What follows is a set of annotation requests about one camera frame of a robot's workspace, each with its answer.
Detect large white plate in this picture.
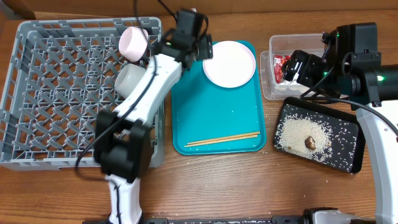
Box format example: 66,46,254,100
203,40,256,88

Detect red snack wrapper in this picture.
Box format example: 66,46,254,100
273,55,290,84

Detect black tray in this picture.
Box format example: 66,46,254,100
272,96,366,174

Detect white shallow bowl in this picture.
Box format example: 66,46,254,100
118,26,149,62

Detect food leftover brown chunk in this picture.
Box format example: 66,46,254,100
304,136,316,151

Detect pile of rice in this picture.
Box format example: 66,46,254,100
275,113,358,170

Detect grey-green bowl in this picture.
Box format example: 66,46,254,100
114,63,146,98

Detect wooden chopstick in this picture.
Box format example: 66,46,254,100
187,131,261,145
184,134,258,147

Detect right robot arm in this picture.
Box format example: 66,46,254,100
282,22,397,223

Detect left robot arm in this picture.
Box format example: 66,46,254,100
94,9,213,223

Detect grey dishwasher rack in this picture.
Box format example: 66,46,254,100
1,17,162,170

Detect clear plastic bin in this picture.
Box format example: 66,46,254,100
260,34,325,100

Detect teal serving tray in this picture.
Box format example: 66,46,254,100
171,61,267,156

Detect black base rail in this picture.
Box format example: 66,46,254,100
143,215,303,224

